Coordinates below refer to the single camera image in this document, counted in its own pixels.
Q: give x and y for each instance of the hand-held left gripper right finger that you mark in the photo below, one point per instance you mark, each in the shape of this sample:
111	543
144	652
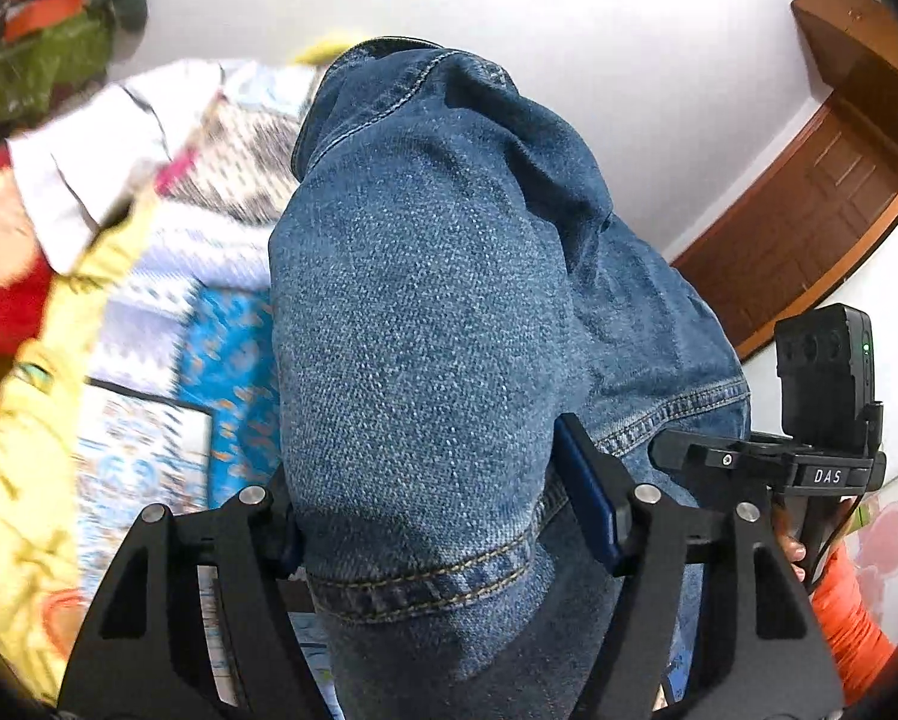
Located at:
588	491

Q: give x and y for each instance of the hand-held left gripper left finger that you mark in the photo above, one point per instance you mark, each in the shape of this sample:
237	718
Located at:
269	532

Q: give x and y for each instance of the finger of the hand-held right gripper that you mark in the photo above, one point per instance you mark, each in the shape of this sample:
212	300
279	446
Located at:
711	454

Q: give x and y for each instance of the blue denim jeans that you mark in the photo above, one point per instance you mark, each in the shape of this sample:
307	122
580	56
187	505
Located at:
434	300

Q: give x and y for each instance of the pile of assorted clothes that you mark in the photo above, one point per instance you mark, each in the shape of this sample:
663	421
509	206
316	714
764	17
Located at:
44	67

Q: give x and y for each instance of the person's right hand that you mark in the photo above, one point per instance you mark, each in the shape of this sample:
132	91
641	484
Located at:
793	551

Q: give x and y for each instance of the brown wooden door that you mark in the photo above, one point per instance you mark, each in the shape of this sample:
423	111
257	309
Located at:
809	225

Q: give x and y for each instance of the blue patterned quilt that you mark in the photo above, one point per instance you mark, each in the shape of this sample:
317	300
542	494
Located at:
216	360

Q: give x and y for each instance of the yellow printed garment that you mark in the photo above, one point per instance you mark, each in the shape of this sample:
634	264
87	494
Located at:
21	465

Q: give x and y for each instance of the white garment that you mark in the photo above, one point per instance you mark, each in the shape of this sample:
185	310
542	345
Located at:
96	157

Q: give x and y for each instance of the small yellow cloth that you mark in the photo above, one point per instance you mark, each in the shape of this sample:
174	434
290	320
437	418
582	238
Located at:
321	49

